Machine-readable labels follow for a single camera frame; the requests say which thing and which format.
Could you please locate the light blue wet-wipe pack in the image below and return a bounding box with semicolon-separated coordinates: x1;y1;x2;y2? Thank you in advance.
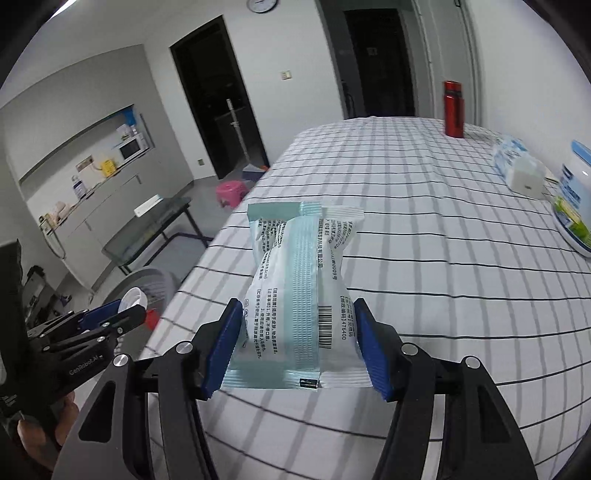
222;202;370;390

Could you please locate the white round jar lid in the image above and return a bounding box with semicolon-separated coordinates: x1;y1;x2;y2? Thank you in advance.
118;287;148;313

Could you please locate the person's left hand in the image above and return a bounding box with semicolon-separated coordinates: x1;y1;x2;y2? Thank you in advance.
17;392;79;471

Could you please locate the grey perforated laundry basket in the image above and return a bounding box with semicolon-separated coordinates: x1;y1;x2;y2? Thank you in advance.
103;267;179;359

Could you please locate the grey kitchen cabinet counter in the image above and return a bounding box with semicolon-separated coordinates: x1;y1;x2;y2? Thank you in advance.
41;149;193;290

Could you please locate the checkered white tablecloth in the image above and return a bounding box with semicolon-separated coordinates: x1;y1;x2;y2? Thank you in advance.
138;115;591;480

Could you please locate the white box on side table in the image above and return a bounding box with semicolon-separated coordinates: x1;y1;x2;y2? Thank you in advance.
134;194;163;218

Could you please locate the white soap bottle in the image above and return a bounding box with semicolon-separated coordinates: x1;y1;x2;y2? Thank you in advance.
71;175;88;200

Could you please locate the dark glass side table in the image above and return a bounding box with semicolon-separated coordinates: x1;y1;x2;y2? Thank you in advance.
101;197;213;275

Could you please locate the yellow countertop container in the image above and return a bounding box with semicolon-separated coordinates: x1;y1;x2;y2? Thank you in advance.
99;159;117;178

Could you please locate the pink plastic stool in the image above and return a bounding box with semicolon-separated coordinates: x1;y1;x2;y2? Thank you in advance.
215;180;249;209

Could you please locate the white microwave oven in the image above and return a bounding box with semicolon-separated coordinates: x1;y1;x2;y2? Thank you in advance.
115;133;149;164

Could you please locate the broom with dustpan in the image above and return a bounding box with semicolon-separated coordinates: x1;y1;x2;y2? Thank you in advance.
226;98;269;182

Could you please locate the blue white tissue pack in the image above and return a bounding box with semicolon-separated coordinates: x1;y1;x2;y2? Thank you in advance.
492;135;529;179

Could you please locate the white blue milk-powder jar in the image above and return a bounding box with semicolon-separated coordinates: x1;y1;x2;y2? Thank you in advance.
552;140;591;259

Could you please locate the red thermos bottle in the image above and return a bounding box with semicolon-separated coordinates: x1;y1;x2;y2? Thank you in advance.
443;81;465;138

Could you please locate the round wall clock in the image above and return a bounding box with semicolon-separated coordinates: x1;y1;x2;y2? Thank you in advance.
246;0;279;14

